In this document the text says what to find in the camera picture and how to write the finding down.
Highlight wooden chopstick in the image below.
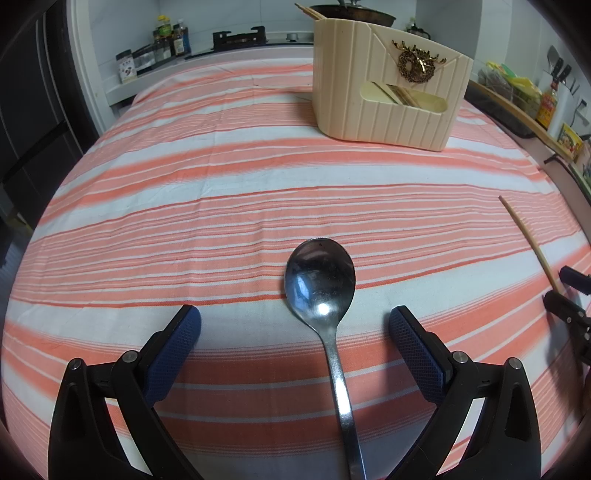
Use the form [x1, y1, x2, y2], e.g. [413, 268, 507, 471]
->
[294, 2, 325, 21]
[499, 196, 564, 294]

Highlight small steel spoon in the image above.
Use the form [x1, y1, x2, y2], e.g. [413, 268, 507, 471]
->
[283, 238, 367, 479]

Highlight white knife holder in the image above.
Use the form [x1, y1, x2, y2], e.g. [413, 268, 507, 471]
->
[539, 45, 587, 140]

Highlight brown sauce bottle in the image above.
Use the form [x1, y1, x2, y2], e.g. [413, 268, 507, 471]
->
[536, 79, 558, 130]

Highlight pink striped tablecloth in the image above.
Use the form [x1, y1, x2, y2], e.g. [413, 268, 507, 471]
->
[2, 58, 590, 479]

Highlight cream utensil holder box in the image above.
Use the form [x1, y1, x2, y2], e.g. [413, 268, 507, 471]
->
[312, 18, 473, 151]

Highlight glass oil jar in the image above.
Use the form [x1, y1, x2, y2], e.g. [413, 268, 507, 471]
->
[406, 17, 432, 40]

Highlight black wok with lid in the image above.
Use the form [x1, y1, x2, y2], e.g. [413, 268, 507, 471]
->
[311, 1, 396, 27]

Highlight condiment bottles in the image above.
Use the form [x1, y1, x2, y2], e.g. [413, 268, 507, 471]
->
[154, 15, 191, 58]

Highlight black gas stove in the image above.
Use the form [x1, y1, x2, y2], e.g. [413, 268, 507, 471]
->
[186, 25, 316, 60]

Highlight wire basket with snacks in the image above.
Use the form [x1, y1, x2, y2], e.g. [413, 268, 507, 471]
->
[478, 61, 542, 118]

